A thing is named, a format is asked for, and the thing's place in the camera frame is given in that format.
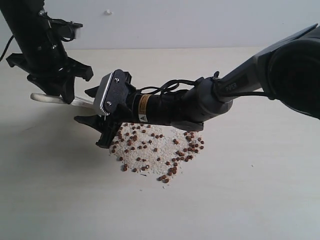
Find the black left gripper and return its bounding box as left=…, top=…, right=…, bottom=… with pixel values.
left=6, top=37, right=94, bottom=104

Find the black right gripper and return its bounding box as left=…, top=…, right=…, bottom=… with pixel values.
left=73, top=80, right=175, bottom=148

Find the white wooden paint brush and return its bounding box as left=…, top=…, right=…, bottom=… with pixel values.
left=30, top=93, right=94, bottom=110

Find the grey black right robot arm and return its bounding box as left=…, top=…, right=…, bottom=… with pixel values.
left=75, top=24, right=320, bottom=149

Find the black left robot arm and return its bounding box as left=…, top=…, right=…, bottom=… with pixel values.
left=0, top=0, right=94, bottom=104

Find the pile of brown pellets and rice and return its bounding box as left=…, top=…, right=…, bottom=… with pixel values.
left=109, top=122, right=205, bottom=185

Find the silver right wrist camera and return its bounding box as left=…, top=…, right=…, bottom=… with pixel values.
left=93, top=69, right=131, bottom=116

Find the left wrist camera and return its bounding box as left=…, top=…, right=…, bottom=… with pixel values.
left=49, top=19, right=83, bottom=43

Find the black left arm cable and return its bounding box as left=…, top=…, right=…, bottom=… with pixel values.
left=0, top=34, right=16, bottom=62

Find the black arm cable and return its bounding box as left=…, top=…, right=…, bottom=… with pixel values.
left=0, top=34, right=16, bottom=62
left=136, top=71, right=273, bottom=101

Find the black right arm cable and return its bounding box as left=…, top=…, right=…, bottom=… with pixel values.
left=136, top=71, right=273, bottom=101

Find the small white wall hook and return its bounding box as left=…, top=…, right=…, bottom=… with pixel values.
left=103, top=9, right=113, bottom=16

